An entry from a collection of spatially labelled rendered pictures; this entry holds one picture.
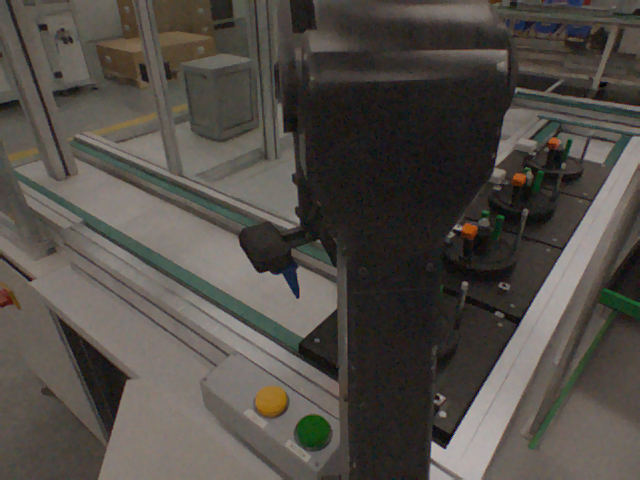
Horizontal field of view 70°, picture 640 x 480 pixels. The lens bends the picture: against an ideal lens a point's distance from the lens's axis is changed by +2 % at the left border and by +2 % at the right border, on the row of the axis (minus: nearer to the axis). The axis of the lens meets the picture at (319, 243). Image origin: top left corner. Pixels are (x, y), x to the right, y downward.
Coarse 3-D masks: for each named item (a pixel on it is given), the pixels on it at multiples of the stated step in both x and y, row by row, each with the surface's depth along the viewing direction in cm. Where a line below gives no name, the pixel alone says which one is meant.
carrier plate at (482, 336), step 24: (336, 312) 72; (480, 312) 72; (312, 336) 68; (336, 336) 68; (480, 336) 68; (504, 336) 68; (336, 360) 64; (456, 360) 64; (480, 360) 64; (456, 384) 60; (480, 384) 61; (456, 408) 57; (432, 432) 56
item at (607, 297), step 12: (636, 252) 42; (624, 264) 40; (636, 264) 42; (612, 276) 40; (624, 276) 42; (636, 276) 42; (612, 288) 41; (624, 288) 41; (636, 288) 41; (600, 300) 41; (612, 300) 40; (624, 300) 39; (636, 300) 40; (624, 312) 40; (636, 312) 39
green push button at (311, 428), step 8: (304, 416) 56; (312, 416) 56; (320, 416) 56; (304, 424) 55; (312, 424) 55; (320, 424) 55; (296, 432) 55; (304, 432) 54; (312, 432) 54; (320, 432) 54; (328, 432) 55; (304, 440) 54; (312, 440) 53; (320, 440) 54
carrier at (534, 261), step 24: (480, 216) 85; (504, 216) 83; (456, 240) 86; (480, 240) 81; (504, 240) 86; (528, 240) 89; (456, 264) 80; (480, 264) 80; (504, 264) 79; (528, 264) 83; (552, 264) 83; (456, 288) 77; (480, 288) 77; (528, 288) 77; (504, 312) 72
